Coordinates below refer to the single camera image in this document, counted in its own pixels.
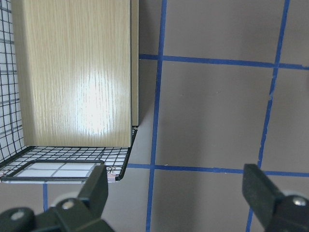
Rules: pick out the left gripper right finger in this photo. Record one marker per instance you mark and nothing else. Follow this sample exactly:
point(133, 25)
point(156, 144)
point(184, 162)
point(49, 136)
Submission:
point(276, 210)

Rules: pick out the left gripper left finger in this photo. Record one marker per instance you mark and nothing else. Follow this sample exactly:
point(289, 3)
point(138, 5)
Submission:
point(80, 214)

